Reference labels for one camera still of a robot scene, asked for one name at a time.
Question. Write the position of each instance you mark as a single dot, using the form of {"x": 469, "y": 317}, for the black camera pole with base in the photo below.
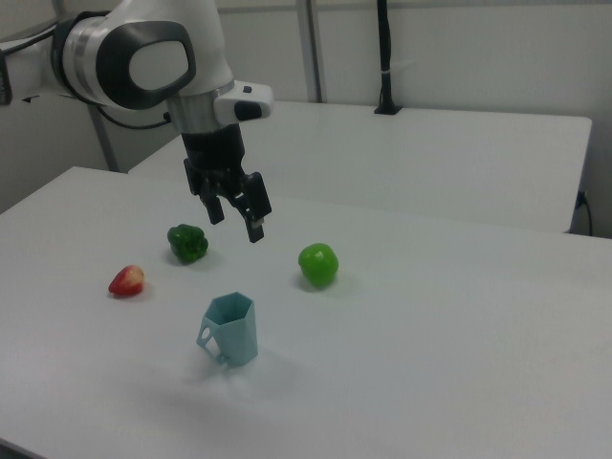
{"x": 386, "y": 48}

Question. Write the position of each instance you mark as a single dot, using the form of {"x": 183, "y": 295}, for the light blue hexagonal mug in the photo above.
{"x": 239, "y": 334}

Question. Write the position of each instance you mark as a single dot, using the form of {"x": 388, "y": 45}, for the light green toy apple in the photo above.
{"x": 319, "y": 265}

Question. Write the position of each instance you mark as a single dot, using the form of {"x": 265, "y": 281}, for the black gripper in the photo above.
{"x": 215, "y": 150}

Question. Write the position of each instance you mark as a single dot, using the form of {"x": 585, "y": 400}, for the dark green toy bell pepper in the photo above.
{"x": 187, "y": 243}

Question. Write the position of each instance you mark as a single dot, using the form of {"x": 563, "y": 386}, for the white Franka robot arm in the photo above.
{"x": 143, "y": 62}

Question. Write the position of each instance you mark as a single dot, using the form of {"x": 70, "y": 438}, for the grey metal frame post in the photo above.
{"x": 106, "y": 138}

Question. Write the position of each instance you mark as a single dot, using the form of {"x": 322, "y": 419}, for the red and cream toy peach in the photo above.
{"x": 126, "y": 280}

